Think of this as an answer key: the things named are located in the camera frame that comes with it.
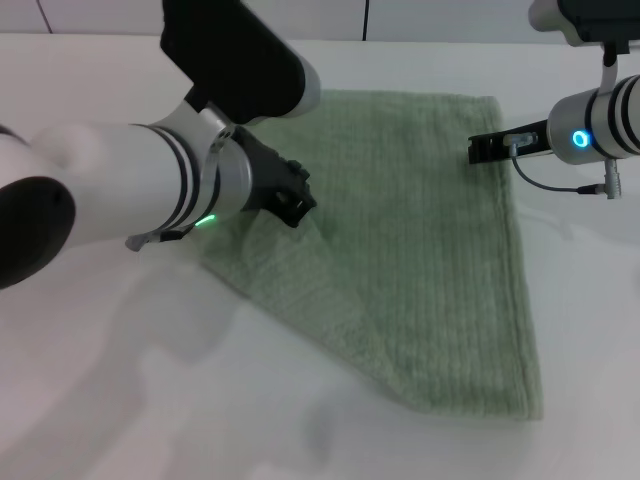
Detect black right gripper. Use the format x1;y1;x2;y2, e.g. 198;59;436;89
466;117;552;165

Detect grey right wrist cable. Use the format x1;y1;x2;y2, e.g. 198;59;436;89
504;45;622;200

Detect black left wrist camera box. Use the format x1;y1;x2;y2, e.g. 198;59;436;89
159;0;322;127

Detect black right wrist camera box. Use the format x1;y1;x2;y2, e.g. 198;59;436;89
528;0;640;54

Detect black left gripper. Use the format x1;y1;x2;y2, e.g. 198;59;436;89
233;125;319;230

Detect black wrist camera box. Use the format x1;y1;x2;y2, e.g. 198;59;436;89
159;0;322;127
528;0;640;54

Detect light green ribbed towel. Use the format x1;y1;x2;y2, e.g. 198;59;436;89
199;88;546;424

